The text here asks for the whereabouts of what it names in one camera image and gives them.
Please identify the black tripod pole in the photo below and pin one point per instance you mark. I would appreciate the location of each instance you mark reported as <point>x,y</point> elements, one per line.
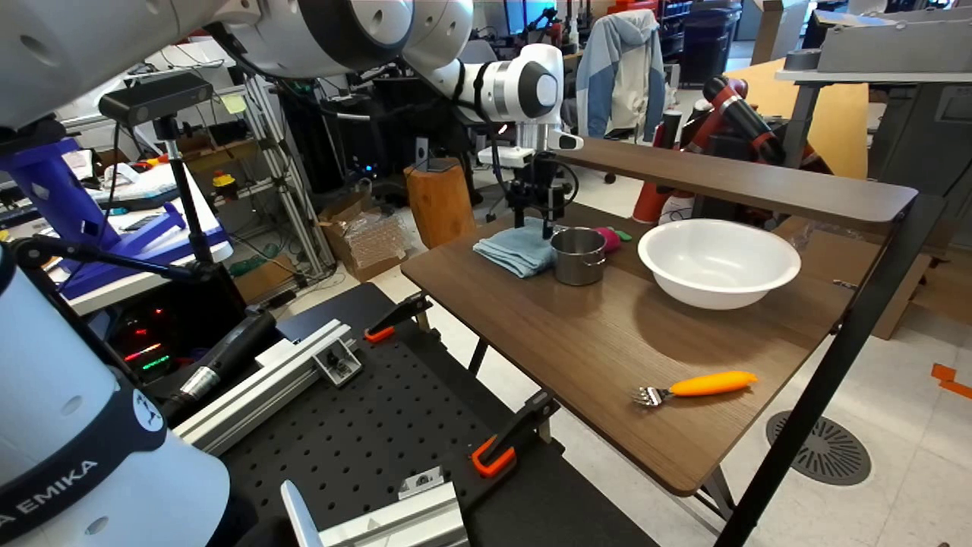
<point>903,245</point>

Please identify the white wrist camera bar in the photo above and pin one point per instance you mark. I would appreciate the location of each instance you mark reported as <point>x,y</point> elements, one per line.
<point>520,155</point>

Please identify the wooden raised shelf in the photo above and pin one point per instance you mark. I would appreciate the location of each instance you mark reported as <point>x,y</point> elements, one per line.
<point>763,186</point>

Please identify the light blue towel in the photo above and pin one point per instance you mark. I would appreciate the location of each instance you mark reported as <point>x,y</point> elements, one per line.
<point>517,249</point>

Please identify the orange black clamp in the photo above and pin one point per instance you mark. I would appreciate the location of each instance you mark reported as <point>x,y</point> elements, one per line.
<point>414,307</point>
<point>499,451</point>

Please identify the far aluminium rail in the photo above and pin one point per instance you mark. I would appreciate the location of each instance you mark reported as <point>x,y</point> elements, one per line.
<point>324,356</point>

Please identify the black camera on stand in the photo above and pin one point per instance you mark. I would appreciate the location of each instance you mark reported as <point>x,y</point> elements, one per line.
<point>157,98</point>

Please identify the red robot arm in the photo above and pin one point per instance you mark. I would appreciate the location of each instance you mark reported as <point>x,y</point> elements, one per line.
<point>723,125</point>

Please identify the aluminium rail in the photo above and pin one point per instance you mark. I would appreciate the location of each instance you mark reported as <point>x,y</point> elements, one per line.
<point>324,356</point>
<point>423,516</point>

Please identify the orange handled peeler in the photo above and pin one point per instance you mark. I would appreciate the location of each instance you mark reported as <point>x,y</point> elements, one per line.
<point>698,387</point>

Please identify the black perforated breadboard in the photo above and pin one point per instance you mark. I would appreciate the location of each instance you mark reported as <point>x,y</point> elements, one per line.
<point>412,407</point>

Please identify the pink and green toy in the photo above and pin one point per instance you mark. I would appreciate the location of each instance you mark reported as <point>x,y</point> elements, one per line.
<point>615,238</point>

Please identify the far orange black clamp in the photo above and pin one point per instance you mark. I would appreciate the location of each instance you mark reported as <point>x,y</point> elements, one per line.
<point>414,307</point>

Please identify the white plastic bowl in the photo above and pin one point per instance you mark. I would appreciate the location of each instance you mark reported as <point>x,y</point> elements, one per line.
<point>715,261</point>

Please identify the near orange black clamp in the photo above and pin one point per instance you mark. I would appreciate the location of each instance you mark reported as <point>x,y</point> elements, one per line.
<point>499,451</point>

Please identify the near aluminium rail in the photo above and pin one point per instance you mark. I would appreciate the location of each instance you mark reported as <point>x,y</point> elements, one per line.
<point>423,516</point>

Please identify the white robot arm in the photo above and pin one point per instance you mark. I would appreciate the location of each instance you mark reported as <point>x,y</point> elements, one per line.
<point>63,49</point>

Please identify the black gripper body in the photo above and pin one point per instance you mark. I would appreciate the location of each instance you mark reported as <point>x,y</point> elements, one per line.
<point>540,186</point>

